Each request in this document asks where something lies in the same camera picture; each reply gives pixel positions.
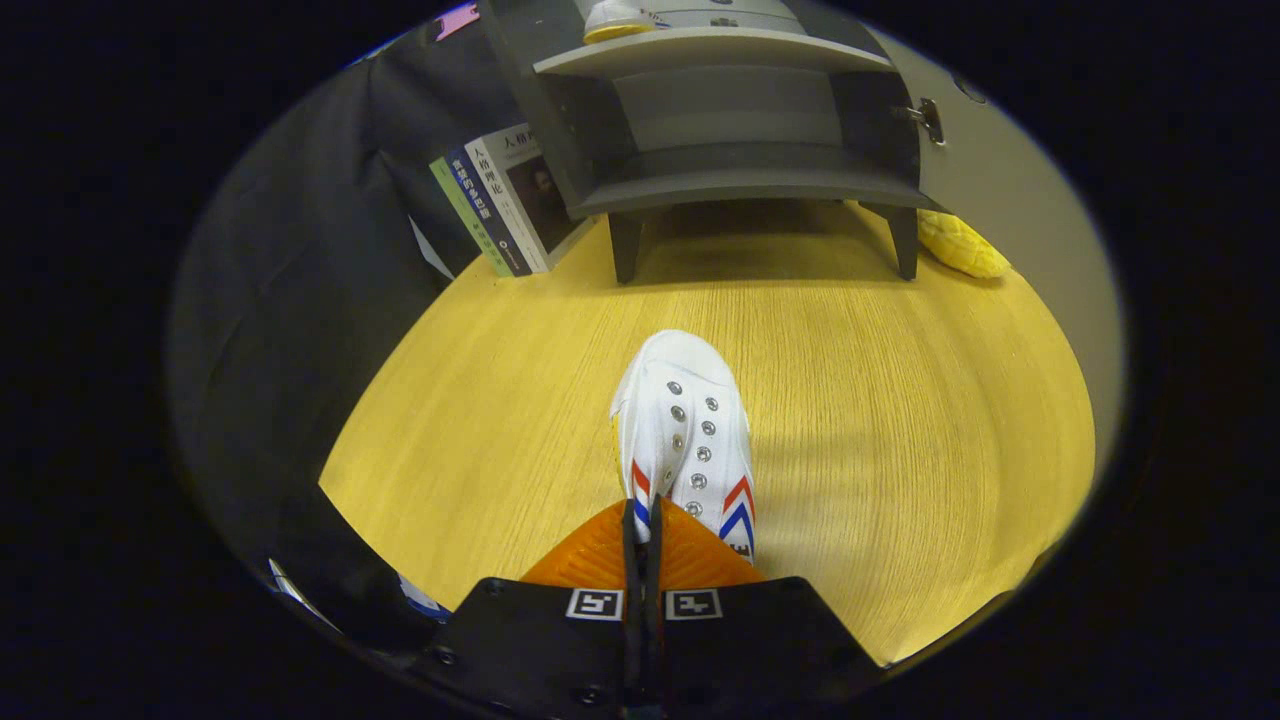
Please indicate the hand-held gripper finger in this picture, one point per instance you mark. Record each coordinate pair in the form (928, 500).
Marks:
(653, 570)
(631, 570)

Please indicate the white canvas shoe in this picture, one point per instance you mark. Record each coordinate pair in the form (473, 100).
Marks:
(685, 420)
(615, 18)

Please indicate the grey shoe cabinet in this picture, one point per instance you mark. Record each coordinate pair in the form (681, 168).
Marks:
(740, 110)

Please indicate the blue book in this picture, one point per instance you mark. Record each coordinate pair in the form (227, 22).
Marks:
(490, 215)

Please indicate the white book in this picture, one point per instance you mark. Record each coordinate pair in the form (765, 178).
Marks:
(535, 190)

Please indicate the black backdrop cloth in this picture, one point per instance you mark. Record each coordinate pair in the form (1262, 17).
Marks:
(290, 300)

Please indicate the yellow corn toy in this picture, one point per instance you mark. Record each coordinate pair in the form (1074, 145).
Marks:
(960, 245)

